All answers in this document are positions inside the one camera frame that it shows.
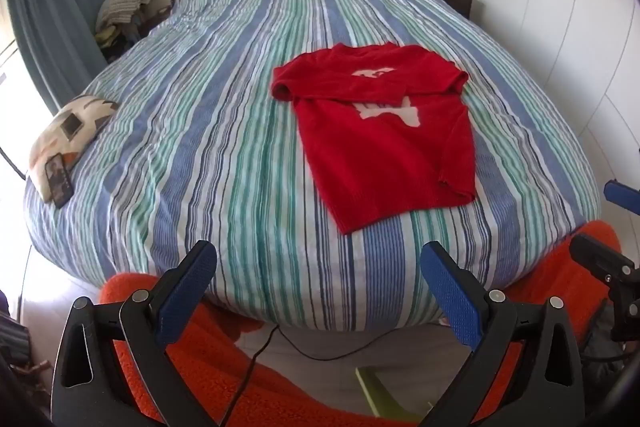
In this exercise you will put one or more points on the pile of folded clothes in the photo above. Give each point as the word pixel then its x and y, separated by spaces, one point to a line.
pixel 122 14

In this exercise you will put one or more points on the red knit sweater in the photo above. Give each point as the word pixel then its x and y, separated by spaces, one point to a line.
pixel 385 142

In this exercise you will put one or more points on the striped bed cover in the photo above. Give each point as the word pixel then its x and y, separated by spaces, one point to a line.
pixel 210 117

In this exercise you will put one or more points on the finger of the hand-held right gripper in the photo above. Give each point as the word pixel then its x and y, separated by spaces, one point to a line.
pixel 597 256
pixel 622 196

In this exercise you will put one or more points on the white wardrobe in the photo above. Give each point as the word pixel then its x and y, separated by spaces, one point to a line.
pixel 565 17

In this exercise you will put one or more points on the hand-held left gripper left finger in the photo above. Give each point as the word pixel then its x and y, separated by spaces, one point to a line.
pixel 186 294

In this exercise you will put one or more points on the blue curtain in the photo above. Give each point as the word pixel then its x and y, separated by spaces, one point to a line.
pixel 55 7

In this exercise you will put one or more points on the light green board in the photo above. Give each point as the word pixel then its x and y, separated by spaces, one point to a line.
pixel 385 389

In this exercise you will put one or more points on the patterned cushion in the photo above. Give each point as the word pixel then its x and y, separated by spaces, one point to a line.
pixel 57 142

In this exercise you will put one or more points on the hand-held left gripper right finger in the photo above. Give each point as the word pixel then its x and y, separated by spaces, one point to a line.
pixel 452 294

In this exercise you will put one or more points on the black smartphone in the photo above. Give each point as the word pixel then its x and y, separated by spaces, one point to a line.
pixel 58 179

